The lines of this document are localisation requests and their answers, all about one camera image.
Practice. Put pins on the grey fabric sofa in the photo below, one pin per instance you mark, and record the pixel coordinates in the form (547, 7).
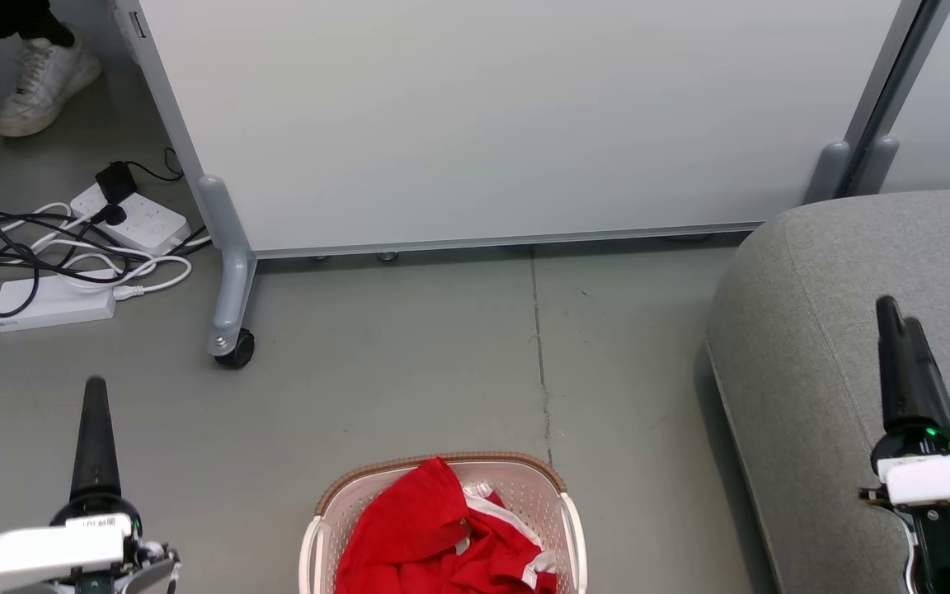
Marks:
(821, 330)

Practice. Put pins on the white sneaker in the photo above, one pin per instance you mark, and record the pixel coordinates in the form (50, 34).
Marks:
(42, 87)

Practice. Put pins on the white laundry basket brown rim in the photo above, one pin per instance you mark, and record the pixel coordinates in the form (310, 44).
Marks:
(537, 495)

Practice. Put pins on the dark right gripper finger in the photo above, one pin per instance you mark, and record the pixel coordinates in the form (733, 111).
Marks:
(933, 396)
(895, 371)

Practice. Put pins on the right wrist camera assembly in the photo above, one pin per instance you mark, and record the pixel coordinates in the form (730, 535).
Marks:
(937, 544)

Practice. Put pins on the grey framed partition panel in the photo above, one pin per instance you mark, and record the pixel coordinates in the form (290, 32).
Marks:
(949, 91)

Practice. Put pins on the wrist camera assembly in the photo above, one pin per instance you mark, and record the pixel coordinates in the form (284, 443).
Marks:
(937, 544)
(149, 569)

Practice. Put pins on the white partition panel grey frame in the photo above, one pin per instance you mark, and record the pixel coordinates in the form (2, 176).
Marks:
(483, 115)

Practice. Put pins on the white rectangular power box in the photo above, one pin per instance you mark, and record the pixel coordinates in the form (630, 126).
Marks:
(54, 301)

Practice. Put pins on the left wrist camera assembly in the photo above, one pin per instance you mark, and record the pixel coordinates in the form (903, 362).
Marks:
(149, 569)

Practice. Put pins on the black trouser leg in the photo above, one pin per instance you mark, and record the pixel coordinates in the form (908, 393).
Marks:
(13, 16)

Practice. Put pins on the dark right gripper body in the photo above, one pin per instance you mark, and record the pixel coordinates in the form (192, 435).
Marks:
(912, 444)

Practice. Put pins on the white power strip with sockets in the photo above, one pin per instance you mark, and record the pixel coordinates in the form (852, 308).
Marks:
(149, 223)

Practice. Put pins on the black power adapter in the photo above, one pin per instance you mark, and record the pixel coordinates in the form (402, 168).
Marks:
(116, 181)

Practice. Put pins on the black caster wheel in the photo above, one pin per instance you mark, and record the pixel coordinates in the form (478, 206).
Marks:
(237, 350)

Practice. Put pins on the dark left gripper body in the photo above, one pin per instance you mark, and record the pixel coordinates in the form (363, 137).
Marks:
(96, 506)

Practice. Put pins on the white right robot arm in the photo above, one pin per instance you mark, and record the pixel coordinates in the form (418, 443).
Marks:
(945, 477)

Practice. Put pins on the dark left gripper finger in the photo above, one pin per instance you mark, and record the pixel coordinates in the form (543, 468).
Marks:
(96, 445)

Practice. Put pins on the red garment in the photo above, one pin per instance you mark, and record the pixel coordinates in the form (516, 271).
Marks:
(417, 528)

